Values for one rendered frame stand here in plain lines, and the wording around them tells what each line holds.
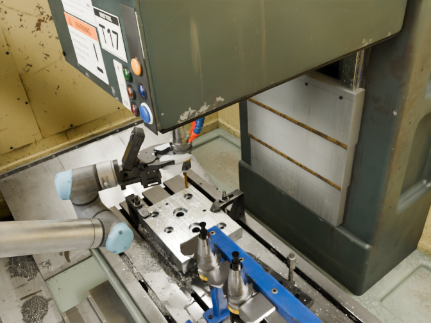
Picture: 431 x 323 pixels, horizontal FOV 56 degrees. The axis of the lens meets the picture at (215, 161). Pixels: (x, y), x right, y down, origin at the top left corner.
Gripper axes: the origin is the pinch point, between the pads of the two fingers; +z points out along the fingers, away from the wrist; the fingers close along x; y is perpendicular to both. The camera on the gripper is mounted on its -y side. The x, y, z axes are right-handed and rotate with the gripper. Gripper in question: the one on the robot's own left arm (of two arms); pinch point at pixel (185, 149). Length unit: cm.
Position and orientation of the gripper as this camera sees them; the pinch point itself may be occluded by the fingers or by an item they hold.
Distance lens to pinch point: 113.5
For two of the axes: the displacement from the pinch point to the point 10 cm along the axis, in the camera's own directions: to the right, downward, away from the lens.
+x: 3.0, 5.2, -8.0
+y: 0.9, 8.2, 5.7
